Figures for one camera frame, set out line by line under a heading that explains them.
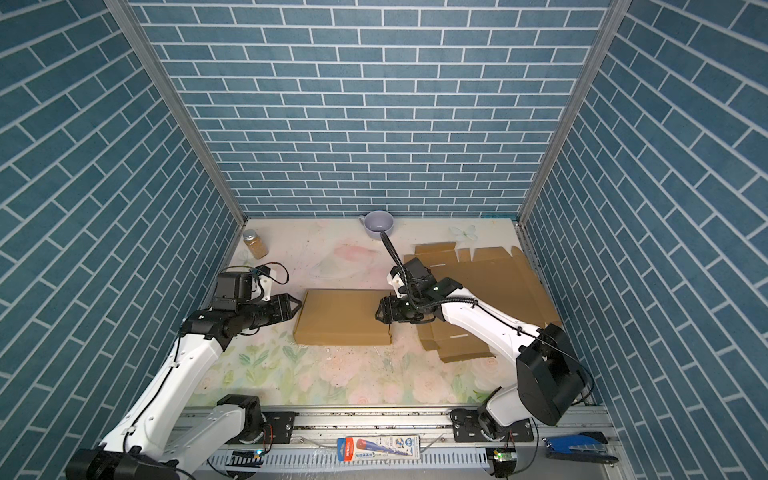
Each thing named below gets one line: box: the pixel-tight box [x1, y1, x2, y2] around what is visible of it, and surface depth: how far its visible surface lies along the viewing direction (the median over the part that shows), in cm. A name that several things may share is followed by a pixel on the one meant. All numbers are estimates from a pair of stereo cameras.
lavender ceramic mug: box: [358, 210, 395, 240], surface depth 117 cm
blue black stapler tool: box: [542, 431, 619, 467], surface depth 72 cm
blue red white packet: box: [337, 435, 421, 462], surface depth 72 cm
